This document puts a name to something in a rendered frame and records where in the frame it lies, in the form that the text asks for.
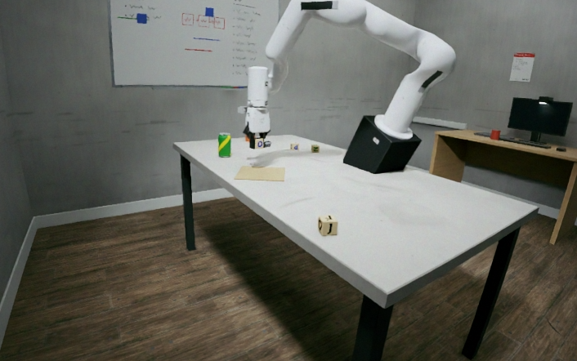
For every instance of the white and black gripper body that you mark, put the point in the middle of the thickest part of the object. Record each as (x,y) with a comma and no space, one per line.
(258,119)

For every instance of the tan square mat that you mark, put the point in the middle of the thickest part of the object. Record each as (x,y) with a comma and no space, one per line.
(260,173)

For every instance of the green drink can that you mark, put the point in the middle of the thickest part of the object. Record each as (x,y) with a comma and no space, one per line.
(224,145)

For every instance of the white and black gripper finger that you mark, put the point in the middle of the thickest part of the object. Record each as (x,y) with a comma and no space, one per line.
(250,136)
(263,135)

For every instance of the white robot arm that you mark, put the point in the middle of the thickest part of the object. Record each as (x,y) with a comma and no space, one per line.
(437,57)

